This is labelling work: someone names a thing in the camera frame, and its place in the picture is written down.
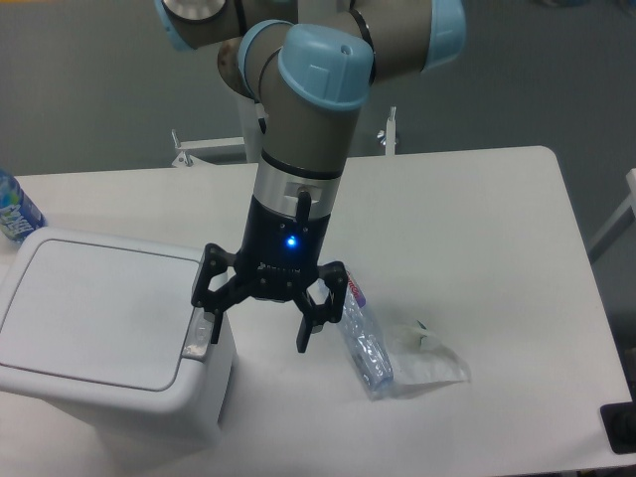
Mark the blue labelled water bottle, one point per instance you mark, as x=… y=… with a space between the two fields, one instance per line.
x=20 y=217

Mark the clear plastic wrapper bag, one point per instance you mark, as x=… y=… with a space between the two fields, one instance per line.
x=419 y=358

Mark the white metal frame bracket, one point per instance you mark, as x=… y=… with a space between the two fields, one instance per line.
x=231 y=150

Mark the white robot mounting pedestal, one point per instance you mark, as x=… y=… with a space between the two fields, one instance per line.
x=251 y=114

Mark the black device at table edge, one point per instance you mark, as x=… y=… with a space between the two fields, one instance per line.
x=619 y=423

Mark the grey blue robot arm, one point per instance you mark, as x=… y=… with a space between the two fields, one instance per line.
x=312 y=81

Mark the white plastic trash can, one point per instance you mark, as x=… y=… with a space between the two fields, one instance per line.
x=103 y=328

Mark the white frame post right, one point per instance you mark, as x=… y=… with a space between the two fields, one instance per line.
x=616 y=225

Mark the clear crushed plastic bottle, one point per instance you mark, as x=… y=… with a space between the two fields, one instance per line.
x=365 y=342

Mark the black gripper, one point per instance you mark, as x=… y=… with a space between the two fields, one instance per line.
x=283 y=253

